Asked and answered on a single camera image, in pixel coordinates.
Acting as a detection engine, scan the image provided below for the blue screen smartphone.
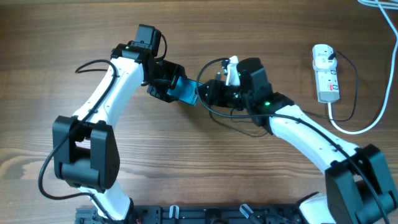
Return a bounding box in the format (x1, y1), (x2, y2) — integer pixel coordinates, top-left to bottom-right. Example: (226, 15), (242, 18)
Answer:
(167, 77), (198, 106)

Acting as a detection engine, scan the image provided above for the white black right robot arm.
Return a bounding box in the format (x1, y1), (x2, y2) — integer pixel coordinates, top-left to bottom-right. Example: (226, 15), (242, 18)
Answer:
(196, 58), (397, 223)

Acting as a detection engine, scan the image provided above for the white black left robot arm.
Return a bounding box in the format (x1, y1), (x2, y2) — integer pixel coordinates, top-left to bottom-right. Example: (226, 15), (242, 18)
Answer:
(46, 42), (198, 223)

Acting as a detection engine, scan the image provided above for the white USB charger plug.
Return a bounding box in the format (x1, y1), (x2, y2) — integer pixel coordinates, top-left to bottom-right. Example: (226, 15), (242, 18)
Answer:
(312, 53), (337, 72)

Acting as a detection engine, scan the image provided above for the white power strip socket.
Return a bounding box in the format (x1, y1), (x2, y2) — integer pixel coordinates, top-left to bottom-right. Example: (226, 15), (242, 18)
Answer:
(312, 44), (341, 104)

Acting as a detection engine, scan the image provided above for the black USB charging cable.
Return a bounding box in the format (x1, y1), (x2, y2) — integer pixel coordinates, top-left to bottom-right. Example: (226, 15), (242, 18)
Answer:
(208, 50), (359, 138)

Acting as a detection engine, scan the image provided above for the white power strip cord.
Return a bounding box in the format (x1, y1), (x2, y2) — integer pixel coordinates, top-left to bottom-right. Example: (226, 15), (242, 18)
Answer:
(327, 0), (398, 136)

